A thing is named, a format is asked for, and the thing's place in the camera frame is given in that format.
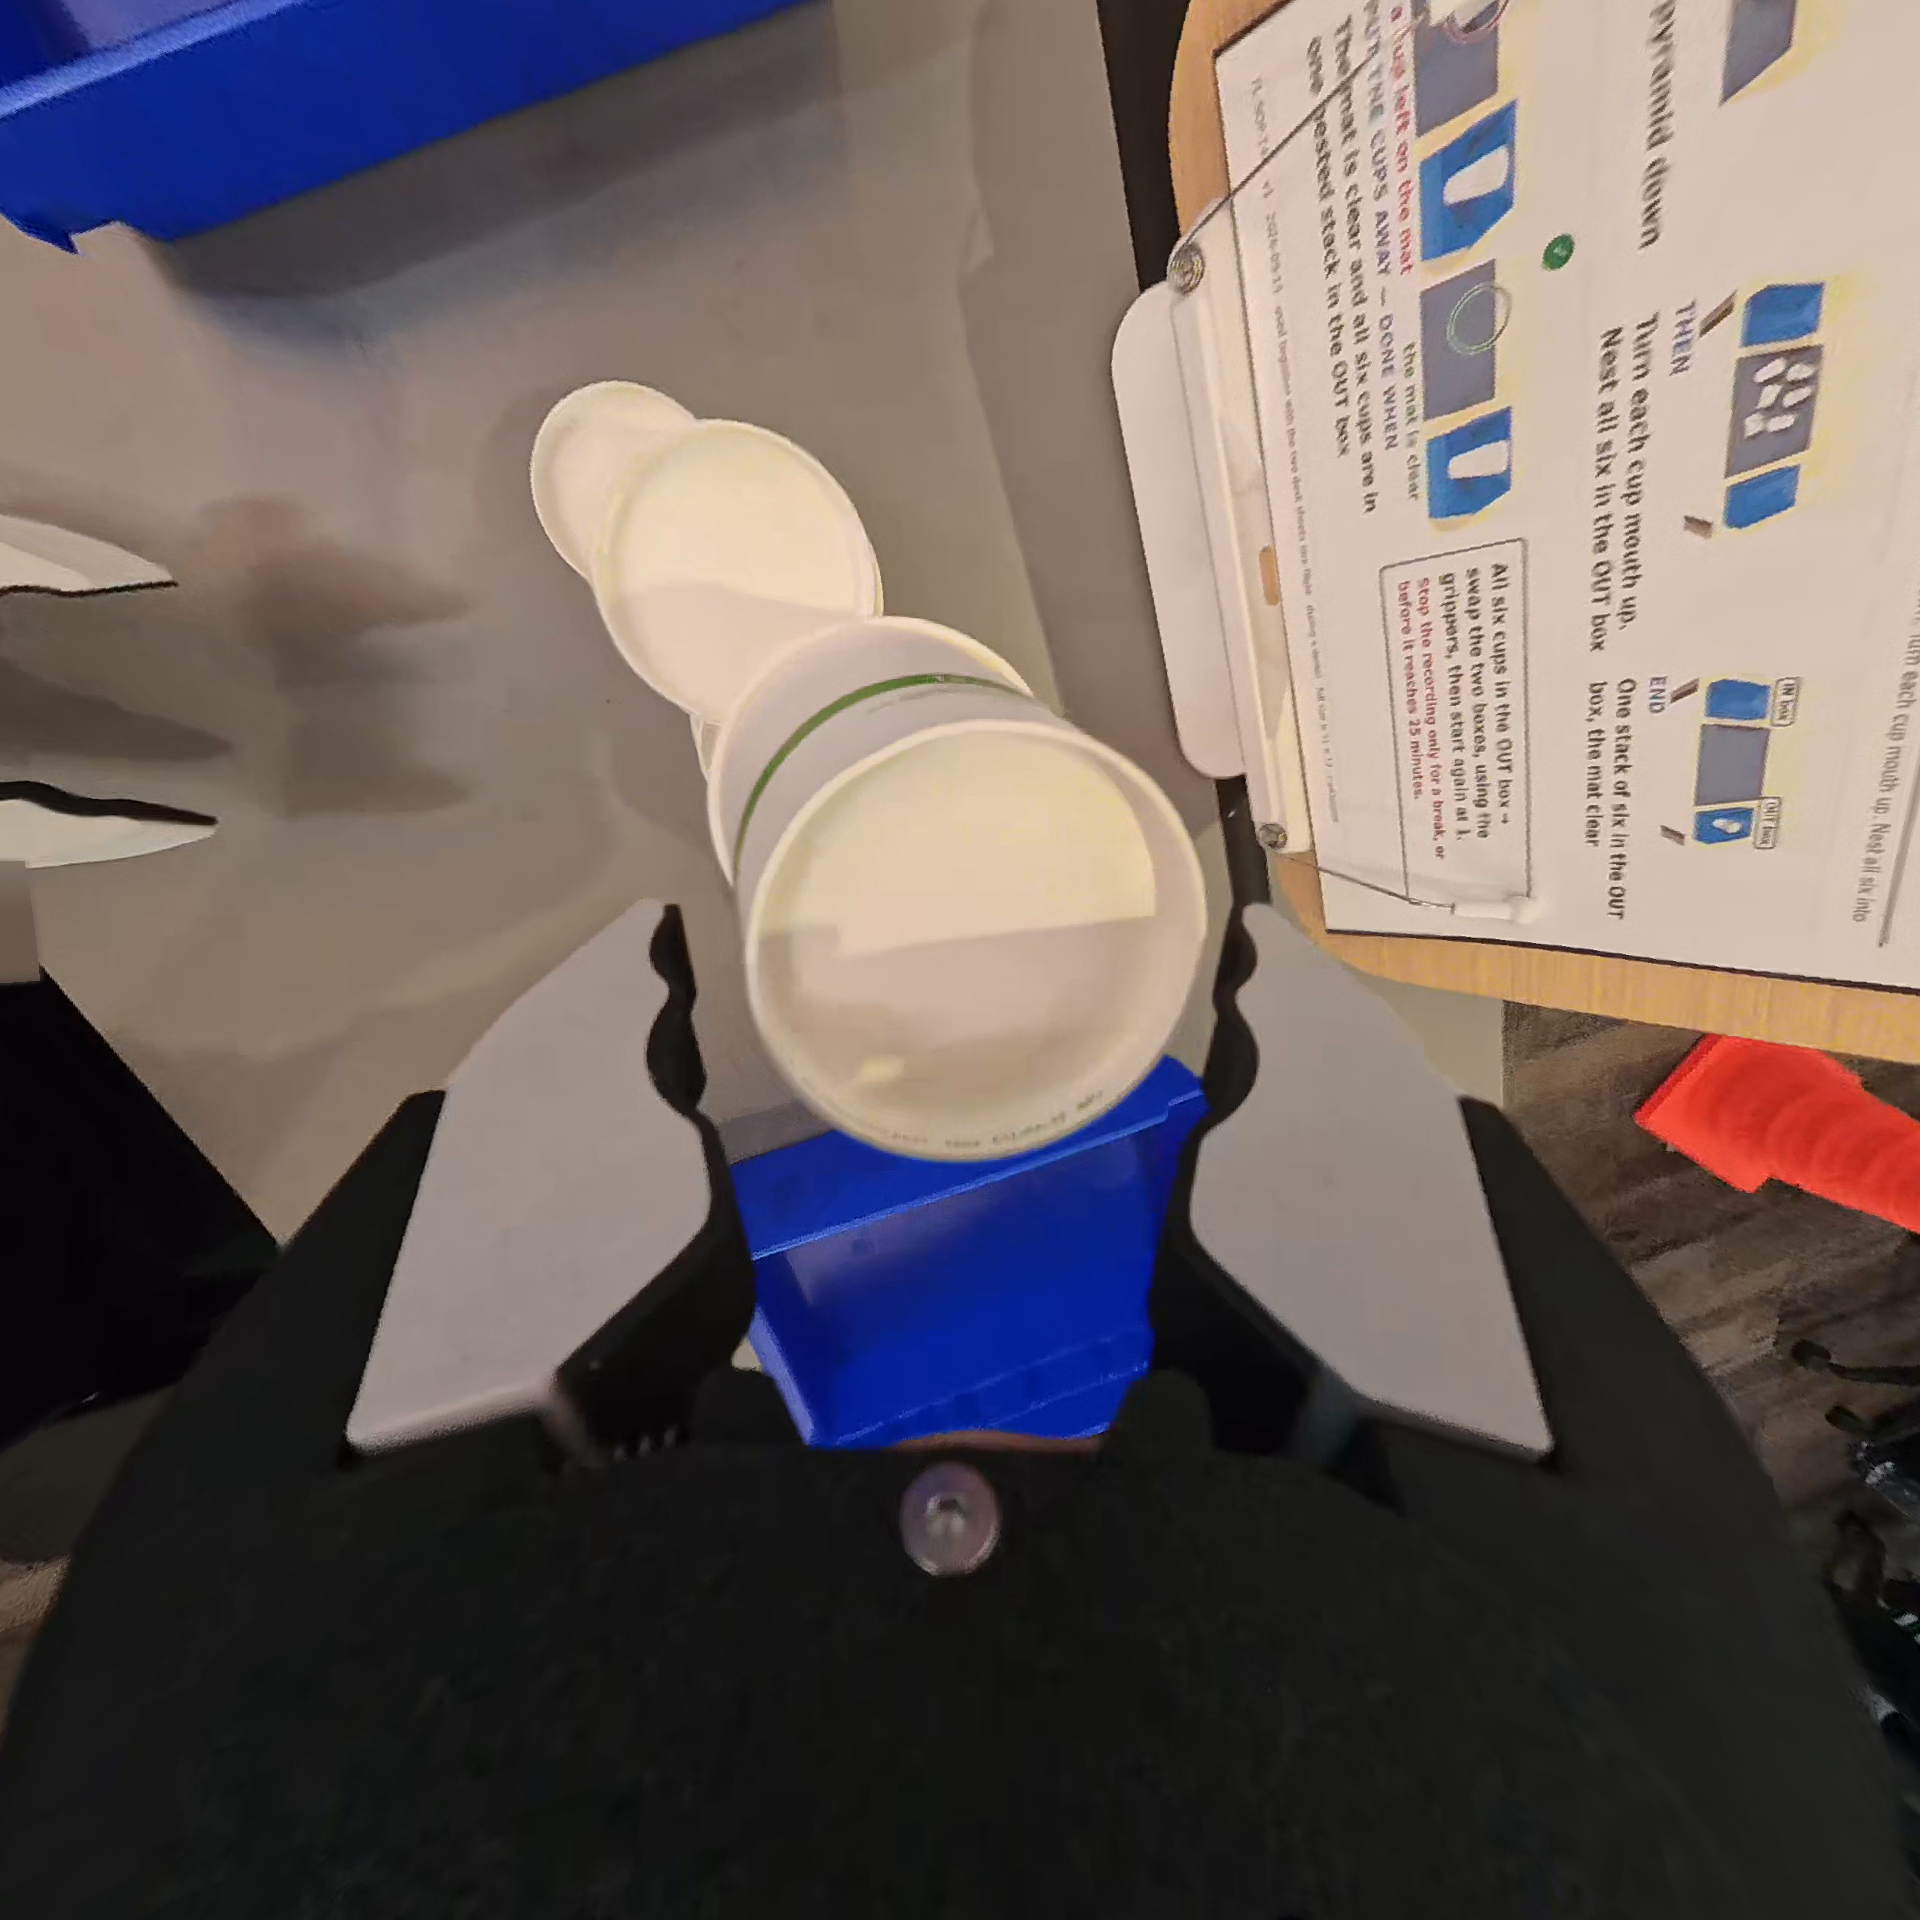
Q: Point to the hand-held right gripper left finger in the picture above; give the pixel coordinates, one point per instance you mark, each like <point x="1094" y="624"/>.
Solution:
<point x="525" y="1245"/>

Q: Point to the orange traffic cone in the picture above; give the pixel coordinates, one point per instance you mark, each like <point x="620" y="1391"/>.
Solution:
<point x="1771" y="1118"/>

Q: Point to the white instruction sheet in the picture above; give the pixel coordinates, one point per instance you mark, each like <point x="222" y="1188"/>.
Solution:
<point x="1651" y="495"/>

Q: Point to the blue plastic bin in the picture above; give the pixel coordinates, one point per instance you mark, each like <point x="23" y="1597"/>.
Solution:
<point x="301" y="105"/>
<point x="961" y="1289"/>

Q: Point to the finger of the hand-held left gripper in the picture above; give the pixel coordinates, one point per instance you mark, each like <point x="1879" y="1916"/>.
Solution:
<point x="76" y="832"/>
<point x="60" y="558"/>

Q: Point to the white paper cup green band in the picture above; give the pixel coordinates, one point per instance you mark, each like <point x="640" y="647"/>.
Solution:
<point x="579" y="464"/>
<point x="961" y="932"/>
<point x="735" y="557"/>

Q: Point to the wooden sign board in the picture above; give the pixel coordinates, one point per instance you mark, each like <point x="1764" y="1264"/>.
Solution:
<point x="1500" y="961"/>

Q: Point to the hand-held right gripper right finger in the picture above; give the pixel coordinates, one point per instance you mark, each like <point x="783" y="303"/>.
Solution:
<point x="1349" y="1245"/>

